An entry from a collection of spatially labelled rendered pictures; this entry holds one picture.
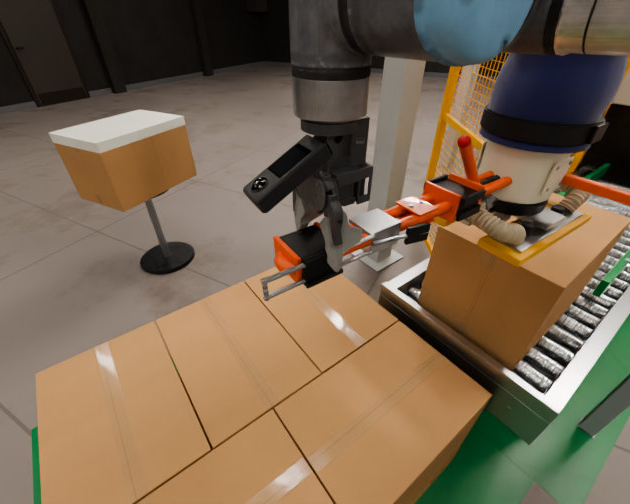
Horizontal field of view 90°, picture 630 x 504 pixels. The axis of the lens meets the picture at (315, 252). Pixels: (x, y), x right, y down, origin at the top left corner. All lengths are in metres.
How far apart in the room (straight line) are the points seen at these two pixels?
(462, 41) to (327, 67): 0.14
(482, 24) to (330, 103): 0.16
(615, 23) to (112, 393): 1.36
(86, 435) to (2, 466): 0.86
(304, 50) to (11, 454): 2.01
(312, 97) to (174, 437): 1.01
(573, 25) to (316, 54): 0.22
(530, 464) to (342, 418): 1.00
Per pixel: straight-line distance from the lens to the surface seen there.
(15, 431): 2.17
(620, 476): 2.06
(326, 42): 0.37
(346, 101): 0.38
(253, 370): 1.20
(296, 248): 0.47
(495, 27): 0.31
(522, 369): 1.39
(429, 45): 0.30
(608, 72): 0.82
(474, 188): 0.73
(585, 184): 0.92
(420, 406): 1.16
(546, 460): 1.91
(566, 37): 0.40
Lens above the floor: 1.54
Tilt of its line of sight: 37 degrees down
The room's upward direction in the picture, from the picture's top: straight up
